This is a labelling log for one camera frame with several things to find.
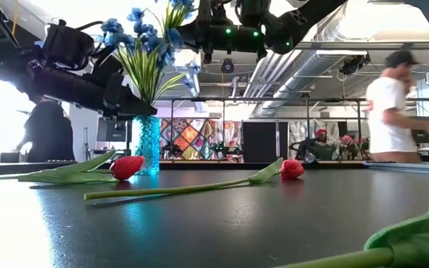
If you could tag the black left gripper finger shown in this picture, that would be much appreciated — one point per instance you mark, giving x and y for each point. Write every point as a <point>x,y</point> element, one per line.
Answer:
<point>125,106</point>

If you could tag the white floral cloth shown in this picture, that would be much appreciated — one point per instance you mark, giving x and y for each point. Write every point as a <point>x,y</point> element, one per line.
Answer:
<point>298,130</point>

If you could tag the person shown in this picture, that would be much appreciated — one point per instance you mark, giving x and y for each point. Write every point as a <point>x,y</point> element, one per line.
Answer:
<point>322,149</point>
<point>386,111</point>
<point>50,134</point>

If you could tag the colourful patchwork quilt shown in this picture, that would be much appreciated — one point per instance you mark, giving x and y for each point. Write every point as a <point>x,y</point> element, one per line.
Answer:
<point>192,137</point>

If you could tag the blue glass vase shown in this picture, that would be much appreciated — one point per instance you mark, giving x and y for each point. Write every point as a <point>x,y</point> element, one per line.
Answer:
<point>146,145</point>

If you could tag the black aluminium table frame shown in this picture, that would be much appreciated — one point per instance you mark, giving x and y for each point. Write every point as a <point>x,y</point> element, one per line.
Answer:
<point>218,165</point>

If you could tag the black panel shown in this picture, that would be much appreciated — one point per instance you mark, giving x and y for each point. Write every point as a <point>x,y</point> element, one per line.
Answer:
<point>263,141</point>

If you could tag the black hanging ceiling device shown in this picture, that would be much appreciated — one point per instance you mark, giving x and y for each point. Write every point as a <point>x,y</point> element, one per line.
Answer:
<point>354,63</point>

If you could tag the long ceiling light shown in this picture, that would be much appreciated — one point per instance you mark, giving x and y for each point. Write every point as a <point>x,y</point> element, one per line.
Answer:
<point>341,53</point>

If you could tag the black metal rack frame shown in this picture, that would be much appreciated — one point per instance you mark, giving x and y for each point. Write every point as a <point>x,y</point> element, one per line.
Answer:
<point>274,99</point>

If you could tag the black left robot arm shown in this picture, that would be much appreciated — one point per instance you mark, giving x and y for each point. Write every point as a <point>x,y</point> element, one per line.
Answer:
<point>2,56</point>

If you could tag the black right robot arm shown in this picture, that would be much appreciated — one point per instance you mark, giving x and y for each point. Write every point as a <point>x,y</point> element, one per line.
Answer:
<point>244,37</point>

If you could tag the black ceiling camera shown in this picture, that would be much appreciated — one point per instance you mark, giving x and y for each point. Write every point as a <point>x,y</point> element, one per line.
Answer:
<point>227,66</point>

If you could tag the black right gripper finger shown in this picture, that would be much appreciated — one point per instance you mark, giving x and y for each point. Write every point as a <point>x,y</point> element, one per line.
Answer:
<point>190,37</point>

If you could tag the red artificial tulip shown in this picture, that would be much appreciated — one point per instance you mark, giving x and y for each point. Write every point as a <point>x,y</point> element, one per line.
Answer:
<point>292,169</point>
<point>415,238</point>
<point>127,167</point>

